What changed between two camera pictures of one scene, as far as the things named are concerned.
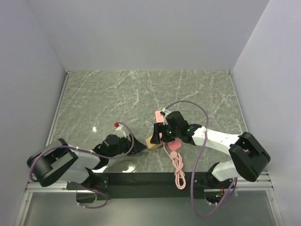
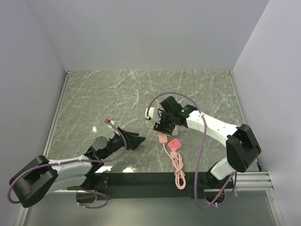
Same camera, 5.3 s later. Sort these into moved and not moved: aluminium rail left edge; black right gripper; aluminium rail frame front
Moved: black right gripper
Not moved: aluminium rail left edge; aluminium rail frame front
